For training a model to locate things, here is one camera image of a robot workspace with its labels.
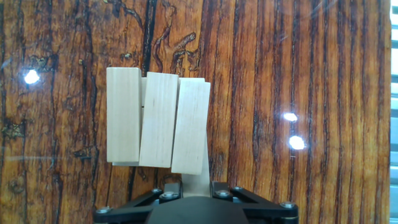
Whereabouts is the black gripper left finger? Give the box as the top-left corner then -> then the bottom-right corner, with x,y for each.
93,182 -> 183,224

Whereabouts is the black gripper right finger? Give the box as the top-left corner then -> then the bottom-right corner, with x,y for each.
210,181 -> 300,224

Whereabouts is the glossy brown wooden board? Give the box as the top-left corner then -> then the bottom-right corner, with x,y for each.
0,0 -> 392,224

